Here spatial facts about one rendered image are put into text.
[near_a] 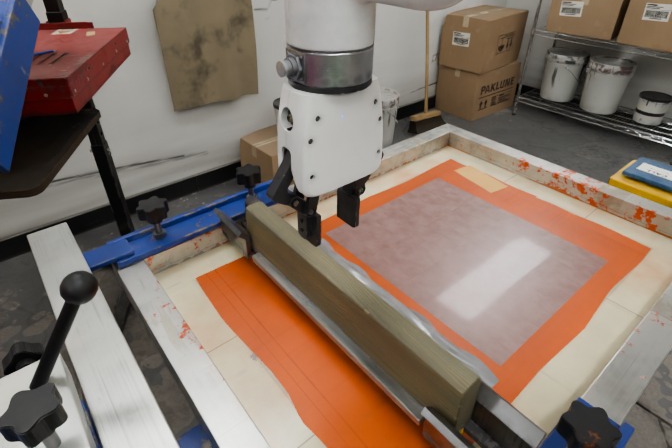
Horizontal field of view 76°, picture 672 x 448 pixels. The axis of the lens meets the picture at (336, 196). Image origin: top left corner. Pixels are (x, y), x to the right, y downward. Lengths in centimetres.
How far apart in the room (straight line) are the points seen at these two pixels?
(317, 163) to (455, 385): 23
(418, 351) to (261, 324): 24
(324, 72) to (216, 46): 217
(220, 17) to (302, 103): 215
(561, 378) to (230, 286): 45
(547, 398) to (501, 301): 15
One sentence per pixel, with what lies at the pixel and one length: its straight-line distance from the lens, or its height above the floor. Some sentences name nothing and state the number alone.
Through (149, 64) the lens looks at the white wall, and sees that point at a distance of 247.
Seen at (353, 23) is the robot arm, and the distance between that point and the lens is 36.
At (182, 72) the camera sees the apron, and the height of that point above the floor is 75.
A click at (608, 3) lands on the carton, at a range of 373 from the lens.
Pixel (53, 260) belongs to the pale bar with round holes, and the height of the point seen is 104.
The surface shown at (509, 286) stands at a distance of 69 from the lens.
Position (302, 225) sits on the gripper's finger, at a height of 114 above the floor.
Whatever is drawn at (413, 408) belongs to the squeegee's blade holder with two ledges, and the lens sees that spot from 49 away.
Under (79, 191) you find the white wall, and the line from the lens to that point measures 259.
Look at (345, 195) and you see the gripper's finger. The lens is 47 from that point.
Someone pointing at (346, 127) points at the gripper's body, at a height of 125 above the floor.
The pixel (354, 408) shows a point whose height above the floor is 96.
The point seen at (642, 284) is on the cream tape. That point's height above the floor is 96.
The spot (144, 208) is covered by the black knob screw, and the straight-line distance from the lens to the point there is 68.
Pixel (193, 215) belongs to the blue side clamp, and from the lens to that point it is 74.
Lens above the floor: 141
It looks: 32 degrees down
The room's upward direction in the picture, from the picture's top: straight up
